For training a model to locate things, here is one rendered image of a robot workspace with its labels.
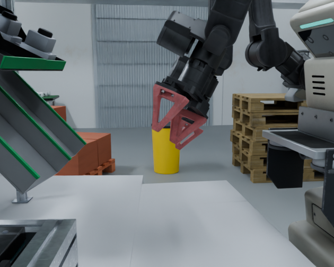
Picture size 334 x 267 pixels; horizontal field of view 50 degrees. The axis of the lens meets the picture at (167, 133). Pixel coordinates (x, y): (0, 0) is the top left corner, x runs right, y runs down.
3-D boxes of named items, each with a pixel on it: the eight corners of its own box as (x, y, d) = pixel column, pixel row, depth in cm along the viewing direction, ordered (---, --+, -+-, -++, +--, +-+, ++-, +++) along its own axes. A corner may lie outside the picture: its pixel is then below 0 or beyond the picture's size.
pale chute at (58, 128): (75, 156, 86) (87, 143, 85) (49, 170, 74) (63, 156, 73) (-9, 71, 86) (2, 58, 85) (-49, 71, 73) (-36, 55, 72)
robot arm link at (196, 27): (233, 35, 59) (243, 9, 65) (170, 1, 59) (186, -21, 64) (203, 82, 69) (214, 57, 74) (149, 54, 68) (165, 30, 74)
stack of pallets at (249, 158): (321, 160, 486) (326, 92, 471) (362, 180, 400) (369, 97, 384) (227, 162, 475) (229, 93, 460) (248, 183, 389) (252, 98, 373)
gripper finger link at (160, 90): (134, 119, 63) (159, 73, 64) (150, 130, 70) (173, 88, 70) (165, 135, 60) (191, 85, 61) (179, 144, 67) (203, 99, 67)
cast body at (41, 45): (52, 67, 79) (63, 37, 78) (44, 68, 75) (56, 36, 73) (17, 51, 79) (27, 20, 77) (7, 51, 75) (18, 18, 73)
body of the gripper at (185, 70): (160, 83, 66) (179, 48, 66) (179, 102, 75) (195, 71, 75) (190, 96, 63) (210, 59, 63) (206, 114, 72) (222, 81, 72)
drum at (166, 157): (154, 175, 417) (153, 126, 407) (149, 167, 452) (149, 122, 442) (184, 174, 423) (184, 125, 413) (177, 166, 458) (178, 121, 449)
